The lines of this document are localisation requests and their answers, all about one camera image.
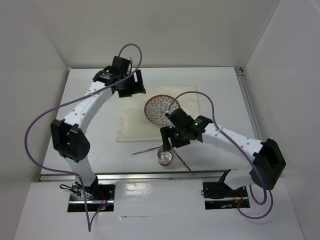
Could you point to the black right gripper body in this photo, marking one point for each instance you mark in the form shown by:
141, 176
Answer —
181, 129

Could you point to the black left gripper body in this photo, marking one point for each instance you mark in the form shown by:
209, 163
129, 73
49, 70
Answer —
127, 80

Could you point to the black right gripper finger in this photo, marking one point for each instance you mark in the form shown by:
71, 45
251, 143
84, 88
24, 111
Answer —
178, 141
166, 134

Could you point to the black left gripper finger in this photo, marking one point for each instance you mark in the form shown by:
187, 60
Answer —
138, 84
125, 90

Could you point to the copper knife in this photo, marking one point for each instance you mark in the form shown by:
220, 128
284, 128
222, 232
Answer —
183, 162

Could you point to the silver metal cup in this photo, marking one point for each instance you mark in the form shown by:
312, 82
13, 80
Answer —
165, 158

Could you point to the floral patterned ceramic plate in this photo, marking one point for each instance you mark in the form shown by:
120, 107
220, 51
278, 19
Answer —
156, 107

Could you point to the cream cloth placemat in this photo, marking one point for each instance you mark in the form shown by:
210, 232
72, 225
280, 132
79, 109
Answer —
132, 123

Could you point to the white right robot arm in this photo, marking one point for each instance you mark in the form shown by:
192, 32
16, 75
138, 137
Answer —
265, 159

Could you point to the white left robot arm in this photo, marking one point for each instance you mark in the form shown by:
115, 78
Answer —
68, 134

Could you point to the copper fork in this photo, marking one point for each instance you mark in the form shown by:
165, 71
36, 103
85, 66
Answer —
146, 150

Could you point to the aluminium front rail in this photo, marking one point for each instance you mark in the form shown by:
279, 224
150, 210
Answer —
153, 176

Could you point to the aluminium rail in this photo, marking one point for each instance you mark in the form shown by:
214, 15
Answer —
153, 176
248, 103

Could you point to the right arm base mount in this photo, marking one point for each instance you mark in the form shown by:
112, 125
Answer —
218, 196

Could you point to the aluminium right side rail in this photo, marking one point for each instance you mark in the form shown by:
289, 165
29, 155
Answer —
248, 103

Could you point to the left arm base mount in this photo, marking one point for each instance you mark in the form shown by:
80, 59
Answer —
102, 199

